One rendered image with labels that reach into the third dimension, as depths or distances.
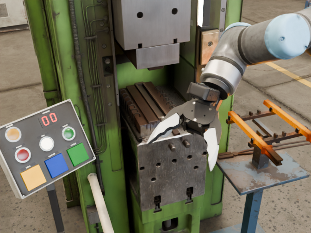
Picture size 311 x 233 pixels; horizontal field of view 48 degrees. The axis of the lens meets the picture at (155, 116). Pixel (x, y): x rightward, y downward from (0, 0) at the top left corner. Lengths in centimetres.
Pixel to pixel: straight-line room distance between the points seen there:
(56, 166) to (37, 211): 133
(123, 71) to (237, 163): 83
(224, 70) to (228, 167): 112
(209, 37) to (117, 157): 80
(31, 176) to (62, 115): 27
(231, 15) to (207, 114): 110
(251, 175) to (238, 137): 153
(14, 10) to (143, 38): 540
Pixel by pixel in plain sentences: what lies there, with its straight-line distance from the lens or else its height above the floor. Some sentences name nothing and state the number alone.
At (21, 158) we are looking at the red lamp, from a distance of 141.
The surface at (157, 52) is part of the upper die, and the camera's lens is 154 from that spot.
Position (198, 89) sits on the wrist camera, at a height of 156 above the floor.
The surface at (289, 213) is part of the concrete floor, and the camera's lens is 272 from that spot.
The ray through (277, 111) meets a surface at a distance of 187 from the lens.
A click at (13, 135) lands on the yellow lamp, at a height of 116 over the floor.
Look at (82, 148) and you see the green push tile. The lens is 149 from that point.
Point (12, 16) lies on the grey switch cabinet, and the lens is 680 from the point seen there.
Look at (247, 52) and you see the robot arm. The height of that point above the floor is 160.
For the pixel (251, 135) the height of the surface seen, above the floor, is 98.
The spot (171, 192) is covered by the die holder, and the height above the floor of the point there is 56.
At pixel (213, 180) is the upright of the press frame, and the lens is 233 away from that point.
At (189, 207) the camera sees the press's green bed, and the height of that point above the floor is 39.
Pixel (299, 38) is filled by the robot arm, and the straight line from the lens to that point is 80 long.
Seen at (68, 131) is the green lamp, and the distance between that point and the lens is 147.
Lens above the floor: 189
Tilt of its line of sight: 31 degrees down
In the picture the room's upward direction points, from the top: 1 degrees counter-clockwise
